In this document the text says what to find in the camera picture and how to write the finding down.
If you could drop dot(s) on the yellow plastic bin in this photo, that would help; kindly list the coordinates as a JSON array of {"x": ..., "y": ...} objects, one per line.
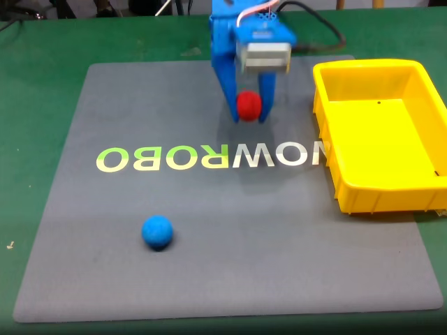
[{"x": 377, "y": 146}]

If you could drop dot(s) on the small white scrap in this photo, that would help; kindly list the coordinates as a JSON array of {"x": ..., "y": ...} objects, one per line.
[{"x": 10, "y": 245}]

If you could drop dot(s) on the blue ball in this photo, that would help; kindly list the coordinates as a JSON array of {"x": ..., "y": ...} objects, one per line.
[{"x": 157, "y": 232}]

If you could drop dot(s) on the grey mat with lettering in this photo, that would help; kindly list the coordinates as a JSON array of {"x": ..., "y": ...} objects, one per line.
[{"x": 209, "y": 272}]

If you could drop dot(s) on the red ball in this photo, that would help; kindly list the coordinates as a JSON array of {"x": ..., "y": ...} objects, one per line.
[{"x": 248, "y": 106}]

